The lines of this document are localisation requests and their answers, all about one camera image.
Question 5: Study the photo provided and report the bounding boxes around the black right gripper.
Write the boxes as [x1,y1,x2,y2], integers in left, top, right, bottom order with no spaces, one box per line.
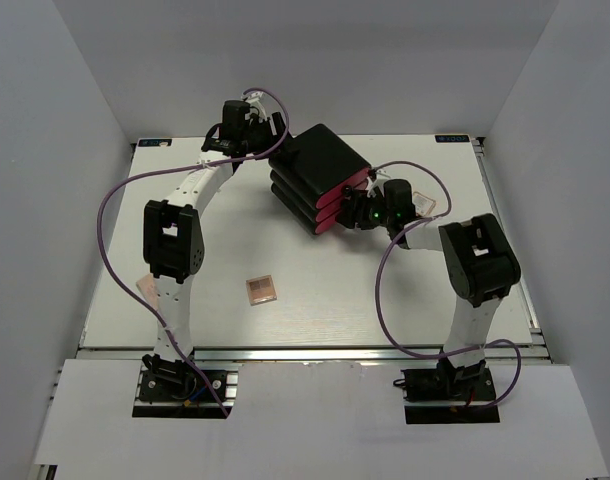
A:
[334,190,394,230]

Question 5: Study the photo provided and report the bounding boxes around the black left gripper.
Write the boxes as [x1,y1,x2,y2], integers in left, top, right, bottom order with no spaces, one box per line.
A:
[242,113,301,162]

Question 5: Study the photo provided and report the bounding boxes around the pink top drawer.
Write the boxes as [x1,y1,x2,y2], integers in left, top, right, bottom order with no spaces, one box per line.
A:
[315,168,369,209]

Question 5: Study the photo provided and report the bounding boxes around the pink bottom drawer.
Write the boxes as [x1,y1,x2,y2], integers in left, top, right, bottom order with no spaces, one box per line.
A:
[313,216,336,235]

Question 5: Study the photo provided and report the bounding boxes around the black drawer organizer cabinet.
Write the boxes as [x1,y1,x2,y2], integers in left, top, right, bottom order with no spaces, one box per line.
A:
[269,123,371,235]

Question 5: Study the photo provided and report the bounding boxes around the small palette near right arm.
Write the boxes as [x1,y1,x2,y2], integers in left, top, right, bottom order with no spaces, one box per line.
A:
[412,192,436,217]

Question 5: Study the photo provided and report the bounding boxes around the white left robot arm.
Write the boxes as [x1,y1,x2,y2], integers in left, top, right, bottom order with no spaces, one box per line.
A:
[143,90,285,362]

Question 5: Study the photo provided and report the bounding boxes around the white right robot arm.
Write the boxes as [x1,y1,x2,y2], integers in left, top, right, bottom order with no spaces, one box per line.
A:
[337,179,521,399]

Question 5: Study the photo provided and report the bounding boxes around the left blue corner label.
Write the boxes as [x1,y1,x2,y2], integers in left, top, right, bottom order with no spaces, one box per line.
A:
[137,138,172,148]

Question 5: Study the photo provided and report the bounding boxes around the blue corner label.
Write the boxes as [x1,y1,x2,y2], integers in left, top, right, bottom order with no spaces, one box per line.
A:
[434,134,470,143]
[137,138,172,148]

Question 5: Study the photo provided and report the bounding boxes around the right blue corner label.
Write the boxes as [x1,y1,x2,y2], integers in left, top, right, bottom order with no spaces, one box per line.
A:
[434,134,470,143]

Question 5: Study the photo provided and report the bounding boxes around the four-colour eyeshadow palette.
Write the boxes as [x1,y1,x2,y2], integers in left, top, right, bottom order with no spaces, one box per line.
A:
[246,275,277,306]

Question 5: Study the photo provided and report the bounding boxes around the pink blush palette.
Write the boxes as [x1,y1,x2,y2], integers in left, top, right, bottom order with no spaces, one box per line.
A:
[136,273,158,310]

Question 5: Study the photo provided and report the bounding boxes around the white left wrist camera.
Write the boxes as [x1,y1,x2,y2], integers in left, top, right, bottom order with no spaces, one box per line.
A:
[241,90,266,116]

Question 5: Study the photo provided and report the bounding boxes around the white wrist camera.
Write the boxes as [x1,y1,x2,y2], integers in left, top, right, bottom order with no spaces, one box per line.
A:
[368,169,389,191]
[241,90,266,116]

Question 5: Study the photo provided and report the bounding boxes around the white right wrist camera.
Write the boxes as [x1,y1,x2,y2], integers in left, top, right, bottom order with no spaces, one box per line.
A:
[368,169,389,191]

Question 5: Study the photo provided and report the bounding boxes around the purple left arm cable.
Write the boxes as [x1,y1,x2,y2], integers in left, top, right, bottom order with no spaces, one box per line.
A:
[95,87,291,419]

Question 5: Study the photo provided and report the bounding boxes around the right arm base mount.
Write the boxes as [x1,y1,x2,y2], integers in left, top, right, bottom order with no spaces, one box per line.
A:
[392,365,500,425]

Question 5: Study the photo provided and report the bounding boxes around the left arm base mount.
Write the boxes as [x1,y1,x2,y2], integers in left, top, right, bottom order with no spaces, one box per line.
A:
[132,354,233,420]

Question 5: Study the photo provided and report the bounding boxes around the aluminium table front rail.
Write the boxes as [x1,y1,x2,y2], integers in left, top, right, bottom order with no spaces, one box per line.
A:
[76,345,551,362]

